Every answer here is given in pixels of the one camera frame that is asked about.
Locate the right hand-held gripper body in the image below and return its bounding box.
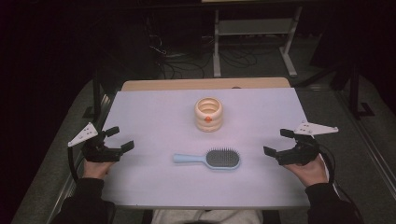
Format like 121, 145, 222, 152
275, 120, 339, 166

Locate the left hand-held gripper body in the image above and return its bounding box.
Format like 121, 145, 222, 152
67, 121, 123, 163

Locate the light blue hairbrush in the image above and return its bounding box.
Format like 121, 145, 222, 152
173, 147, 241, 171

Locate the cream ribbed holder cup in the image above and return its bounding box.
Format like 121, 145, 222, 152
194, 96, 224, 133

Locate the person's left hand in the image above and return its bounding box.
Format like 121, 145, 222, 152
82, 159, 115, 181

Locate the person's right hand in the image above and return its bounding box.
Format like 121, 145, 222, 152
283, 153, 330, 188

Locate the black metal stand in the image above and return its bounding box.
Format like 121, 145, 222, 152
347, 59, 376, 119
82, 69, 114, 119

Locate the white table cover sheet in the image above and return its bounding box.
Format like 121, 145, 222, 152
101, 87, 312, 210

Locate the person's lap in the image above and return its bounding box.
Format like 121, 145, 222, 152
150, 209, 264, 224

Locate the left hand-held gripper cable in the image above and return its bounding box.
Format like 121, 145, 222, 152
67, 146, 79, 183

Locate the hand-held gripper cable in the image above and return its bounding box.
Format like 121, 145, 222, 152
317, 143, 365, 224
67, 146, 79, 183

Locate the right hand-held gripper cable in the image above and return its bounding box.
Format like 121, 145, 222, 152
317, 143, 365, 224

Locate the tangle of floor cables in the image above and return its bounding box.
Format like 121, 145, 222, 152
146, 18, 269, 79

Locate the grey metal stand frame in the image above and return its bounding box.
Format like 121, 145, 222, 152
213, 6, 304, 78

